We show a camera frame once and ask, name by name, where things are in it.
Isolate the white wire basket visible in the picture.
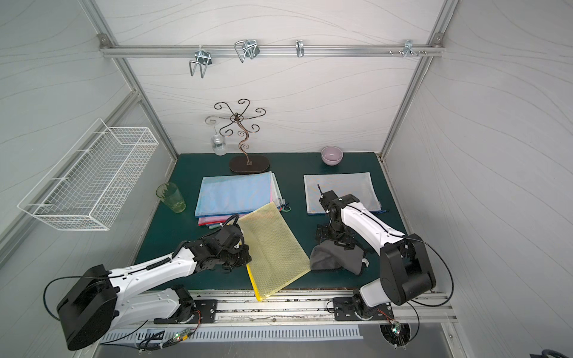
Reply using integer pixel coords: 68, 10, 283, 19
17, 119, 159, 231

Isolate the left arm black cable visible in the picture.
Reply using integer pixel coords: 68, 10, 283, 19
42, 274, 113, 323

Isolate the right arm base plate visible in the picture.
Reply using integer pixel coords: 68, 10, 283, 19
327, 295, 395, 322

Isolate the metal hook clamp left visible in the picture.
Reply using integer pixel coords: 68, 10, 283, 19
189, 49, 213, 78

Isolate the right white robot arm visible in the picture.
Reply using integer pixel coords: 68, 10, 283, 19
310, 190, 436, 310

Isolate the green drinking glass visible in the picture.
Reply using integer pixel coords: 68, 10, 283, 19
155, 182, 187, 213

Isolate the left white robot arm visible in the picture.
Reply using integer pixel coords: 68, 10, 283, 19
56, 222, 252, 351

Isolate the bronze scroll stand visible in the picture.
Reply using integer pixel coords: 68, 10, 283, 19
213, 98, 270, 175

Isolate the yellow mesh document bag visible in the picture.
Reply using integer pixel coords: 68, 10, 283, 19
238, 202, 310, 301

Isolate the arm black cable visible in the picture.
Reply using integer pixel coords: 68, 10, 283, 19
402, 234, 455, 310
42, 274, 113, 323

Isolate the hanging wine glass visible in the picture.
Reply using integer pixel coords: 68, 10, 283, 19
205, 116, 228, 156

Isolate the grey microfibre cloth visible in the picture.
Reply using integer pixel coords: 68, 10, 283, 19
310, 241, 369, 276

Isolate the metal hook clamp middle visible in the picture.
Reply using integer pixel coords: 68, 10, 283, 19
234, 40, 261, 63

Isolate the purple bowl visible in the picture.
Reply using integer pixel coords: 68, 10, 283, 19
321, 146, 344, 166

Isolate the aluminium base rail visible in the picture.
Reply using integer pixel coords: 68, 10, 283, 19
189, 289, 458, 327

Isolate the aluminium top rail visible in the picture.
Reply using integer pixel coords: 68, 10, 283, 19
100, 43, 446, 59

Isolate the metal bracket right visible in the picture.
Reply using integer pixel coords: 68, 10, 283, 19
388, 40, 428, 58

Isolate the stack of coloured document bags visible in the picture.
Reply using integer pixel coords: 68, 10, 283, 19
195, 172, 289, 226

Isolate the metal hook clamp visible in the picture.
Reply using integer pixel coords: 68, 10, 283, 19
189, 49, 213, 78
234, 40, 261, 63

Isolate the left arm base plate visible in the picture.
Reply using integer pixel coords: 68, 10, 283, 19
153, 299, 218, 325

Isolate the metal ring clamp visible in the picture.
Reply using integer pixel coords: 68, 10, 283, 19
295, 40, 304, 58

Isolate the white mesh document bag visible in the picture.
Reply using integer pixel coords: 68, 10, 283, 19
303, 172, 383, 215

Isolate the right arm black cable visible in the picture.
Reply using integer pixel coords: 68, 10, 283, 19
402, 234, 455, 310

